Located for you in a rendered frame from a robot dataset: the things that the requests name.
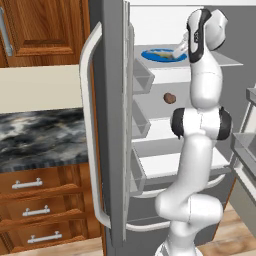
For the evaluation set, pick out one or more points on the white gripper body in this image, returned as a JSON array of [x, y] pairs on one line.
[[180, 49]]

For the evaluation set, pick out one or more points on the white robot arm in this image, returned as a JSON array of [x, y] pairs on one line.
[[200, 160]]

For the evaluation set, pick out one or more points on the brown fish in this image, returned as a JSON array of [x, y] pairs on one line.
[[163, 53]]

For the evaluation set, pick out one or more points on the grey fridge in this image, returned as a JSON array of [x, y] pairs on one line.
[[160, 23]]

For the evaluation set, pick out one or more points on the grey fridge door with bins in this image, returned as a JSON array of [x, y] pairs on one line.
[[111, 116]]

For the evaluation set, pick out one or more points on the grey fridge door with shelves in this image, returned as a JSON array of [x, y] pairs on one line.
[[245, 160]]

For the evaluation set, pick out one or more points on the blue round plate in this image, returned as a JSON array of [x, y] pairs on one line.
[[150, 55]]

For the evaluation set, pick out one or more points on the brown round potato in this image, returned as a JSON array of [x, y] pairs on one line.
[[169, 98]]

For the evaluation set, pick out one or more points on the wooden cupboard door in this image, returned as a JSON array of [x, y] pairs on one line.
[[43, 26]]

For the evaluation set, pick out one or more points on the wooden drawer front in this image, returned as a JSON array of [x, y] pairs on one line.
[[53, 178], [63, 206], [76, 231]]

